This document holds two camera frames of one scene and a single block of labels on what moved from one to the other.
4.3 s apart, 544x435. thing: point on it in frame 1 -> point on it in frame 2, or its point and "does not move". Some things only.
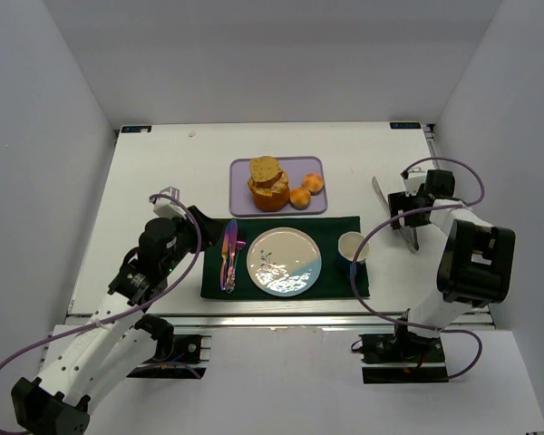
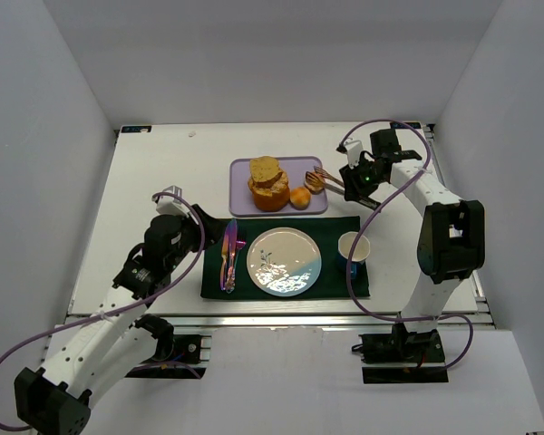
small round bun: (314, 182) does not move
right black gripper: (402, 208) -> (354, 182)
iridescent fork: (232, 272) does not move
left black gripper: (198, 225) does not move
